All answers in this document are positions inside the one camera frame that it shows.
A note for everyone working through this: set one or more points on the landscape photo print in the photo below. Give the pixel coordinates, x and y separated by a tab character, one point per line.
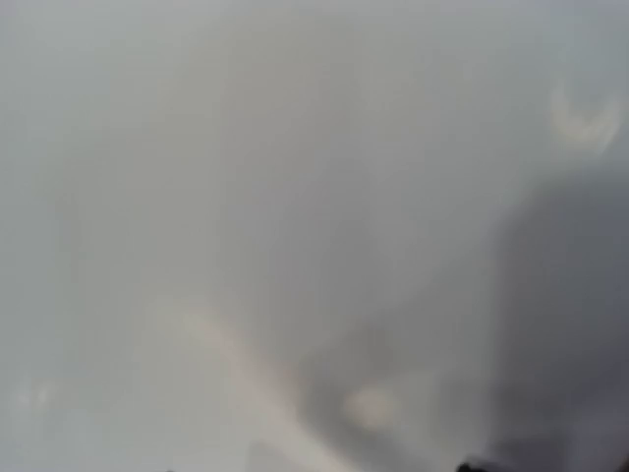
314	235

